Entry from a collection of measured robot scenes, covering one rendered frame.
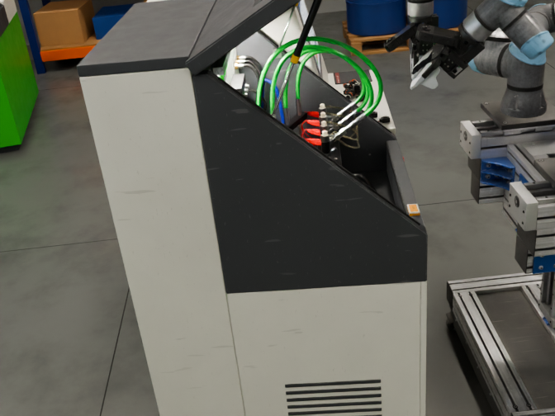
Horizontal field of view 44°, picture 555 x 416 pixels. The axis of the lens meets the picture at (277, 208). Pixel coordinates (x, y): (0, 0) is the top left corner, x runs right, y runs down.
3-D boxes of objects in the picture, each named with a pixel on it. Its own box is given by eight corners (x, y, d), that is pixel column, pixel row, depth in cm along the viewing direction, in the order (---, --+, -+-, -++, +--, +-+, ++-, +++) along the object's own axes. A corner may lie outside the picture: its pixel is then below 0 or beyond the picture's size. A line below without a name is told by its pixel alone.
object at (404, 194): (424, 274, 201) (425, 226, 193) (410, 275, 201) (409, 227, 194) (397, 179, 255) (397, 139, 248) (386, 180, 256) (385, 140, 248)
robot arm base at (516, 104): (536, 100, 245) (538, 73, 240) (553, 115, 232) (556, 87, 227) (493, 104, 245) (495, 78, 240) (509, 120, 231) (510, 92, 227)
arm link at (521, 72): (531, 90, 226) (534, 49, 220) (495, 82, 235) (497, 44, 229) (551, 80, 233) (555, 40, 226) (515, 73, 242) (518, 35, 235)
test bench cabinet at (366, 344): (424, 474, 235) (427, 282, 197) (255, 481, 239) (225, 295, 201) (398, 339, 296) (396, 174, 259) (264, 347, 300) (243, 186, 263)
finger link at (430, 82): (424, 102, 188) (448, 76, 184) (409, 89, 186) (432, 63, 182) (423, 98, 190) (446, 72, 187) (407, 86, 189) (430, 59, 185)
